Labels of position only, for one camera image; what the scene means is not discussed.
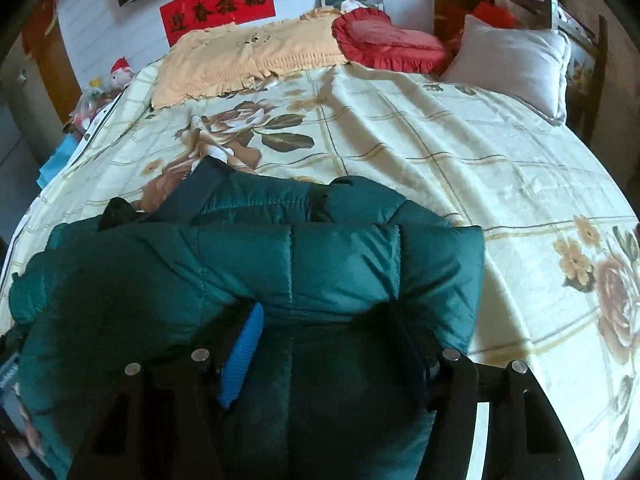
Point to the plush doll with red hat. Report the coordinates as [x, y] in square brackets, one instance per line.
[121, 75]

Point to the framed photo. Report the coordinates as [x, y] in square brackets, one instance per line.
[350, 0]

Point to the brown wooden door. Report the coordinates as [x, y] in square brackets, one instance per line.
[50, 55]

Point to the yellow frilled pillow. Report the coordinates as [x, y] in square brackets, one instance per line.
[240, 55]

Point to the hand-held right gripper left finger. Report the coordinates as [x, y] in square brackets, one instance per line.
[242, 355]

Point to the red wall banner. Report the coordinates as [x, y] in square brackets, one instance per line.
[220, 5]

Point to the blue bag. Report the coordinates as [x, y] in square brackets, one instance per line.
[57, 157]

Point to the red cloth on chair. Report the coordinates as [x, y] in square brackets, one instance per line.
[487, 12]

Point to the bundle of small toys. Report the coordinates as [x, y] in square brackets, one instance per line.
[90, 105]

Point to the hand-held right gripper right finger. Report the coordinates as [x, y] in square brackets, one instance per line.
[425, 365]

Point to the wooden chair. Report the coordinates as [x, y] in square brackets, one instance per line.
[585, 65]

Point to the white pillow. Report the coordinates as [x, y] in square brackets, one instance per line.
[510, 70]

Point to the red heart-shaped cushion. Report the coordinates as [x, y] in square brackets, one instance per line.
[390, 42]

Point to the green quilted puffer jacket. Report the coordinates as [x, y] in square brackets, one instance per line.
[310, 260]

